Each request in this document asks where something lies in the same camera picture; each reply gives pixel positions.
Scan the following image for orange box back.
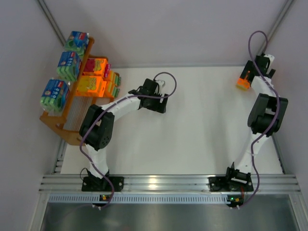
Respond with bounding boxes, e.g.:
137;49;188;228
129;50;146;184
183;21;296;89
103;81;120;98

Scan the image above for orange green box yellow sponge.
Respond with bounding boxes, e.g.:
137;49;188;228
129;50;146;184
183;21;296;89
107;70;121;87

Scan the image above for pink scrubber sponge box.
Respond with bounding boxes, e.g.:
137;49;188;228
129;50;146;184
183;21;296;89
83;58;111;78

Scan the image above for blue green sponge pack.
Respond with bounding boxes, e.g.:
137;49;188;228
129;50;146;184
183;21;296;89
56;51;81;82
40;79;70;113
64;31;89;60

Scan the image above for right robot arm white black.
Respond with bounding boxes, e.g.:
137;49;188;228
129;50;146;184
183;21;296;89
226;54;288;192

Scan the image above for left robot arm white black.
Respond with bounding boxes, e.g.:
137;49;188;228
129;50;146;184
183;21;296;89
79;78;168;192

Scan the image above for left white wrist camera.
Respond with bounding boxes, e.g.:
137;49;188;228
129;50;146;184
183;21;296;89
156;80;166;88

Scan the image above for orange three-tier wire shelf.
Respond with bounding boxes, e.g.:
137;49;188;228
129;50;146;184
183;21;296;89
40;37;115;145

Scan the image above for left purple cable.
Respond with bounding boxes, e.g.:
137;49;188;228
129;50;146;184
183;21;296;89
79;72;178;209

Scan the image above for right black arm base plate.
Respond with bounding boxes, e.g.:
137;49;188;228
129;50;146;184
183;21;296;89
209;177;254;192

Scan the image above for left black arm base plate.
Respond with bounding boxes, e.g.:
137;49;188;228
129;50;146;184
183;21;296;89
81;176;124;192

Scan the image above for slotted grey cable duct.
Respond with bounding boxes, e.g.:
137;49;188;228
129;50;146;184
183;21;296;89
49;193;241;205

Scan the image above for aluminium mounting rail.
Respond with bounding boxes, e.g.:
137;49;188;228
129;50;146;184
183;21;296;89
39;174;301;194

